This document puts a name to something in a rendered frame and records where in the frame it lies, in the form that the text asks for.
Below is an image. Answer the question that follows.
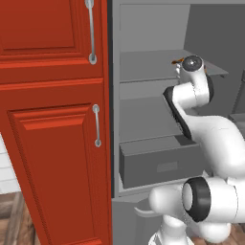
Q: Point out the grey fridge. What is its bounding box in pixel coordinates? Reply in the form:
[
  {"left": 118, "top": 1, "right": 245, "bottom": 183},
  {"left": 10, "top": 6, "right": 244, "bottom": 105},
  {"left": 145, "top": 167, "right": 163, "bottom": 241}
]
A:
[{"left": 107, "top": 0, "right": 245, "bottom": 245}]

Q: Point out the tall red cupboard door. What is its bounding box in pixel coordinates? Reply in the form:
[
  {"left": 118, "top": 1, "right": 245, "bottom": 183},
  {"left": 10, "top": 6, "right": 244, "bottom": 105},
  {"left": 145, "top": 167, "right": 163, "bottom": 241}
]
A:
[{"left": 0, "top": 78, "right": 113, "bottom": 245}]

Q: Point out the short silver cupboard handle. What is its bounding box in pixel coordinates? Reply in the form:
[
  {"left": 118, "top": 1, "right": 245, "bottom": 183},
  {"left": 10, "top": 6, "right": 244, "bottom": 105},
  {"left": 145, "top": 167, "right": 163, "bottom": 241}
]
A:
[{"left": 92, "top": 103, "right": 102, "bottom": 148}]

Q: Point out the orange chicken drumstick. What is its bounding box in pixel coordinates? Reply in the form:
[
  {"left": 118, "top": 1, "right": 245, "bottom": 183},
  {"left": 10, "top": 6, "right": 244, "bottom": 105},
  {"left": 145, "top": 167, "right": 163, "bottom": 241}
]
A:
[{"left": 170, "top": 56, "right": 186, "bottom": 66}]

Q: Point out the grey fridge drawer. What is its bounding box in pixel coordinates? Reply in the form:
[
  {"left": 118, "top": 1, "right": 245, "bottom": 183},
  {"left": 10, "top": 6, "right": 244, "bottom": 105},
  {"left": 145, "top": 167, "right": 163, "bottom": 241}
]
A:
[{"left": 118, "top": 135, "right": 212, "bottom": 190}]

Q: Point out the long silver cupboard handle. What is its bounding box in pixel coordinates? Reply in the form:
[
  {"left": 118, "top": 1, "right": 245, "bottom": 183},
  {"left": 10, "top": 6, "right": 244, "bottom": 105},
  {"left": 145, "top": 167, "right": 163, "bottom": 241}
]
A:
[{"left": 84, "top": 0, "right": 98, "bottom": 66}]

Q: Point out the grey fridge shelf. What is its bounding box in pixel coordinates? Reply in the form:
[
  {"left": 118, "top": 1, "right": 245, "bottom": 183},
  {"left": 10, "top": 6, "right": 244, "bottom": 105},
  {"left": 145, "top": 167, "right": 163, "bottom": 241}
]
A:
[
  {"left": 119, "top": 95, "right": 193, "bottom": 144},
  {"left": 119, "top": 49, "right": 230, "bottom": 84}
]

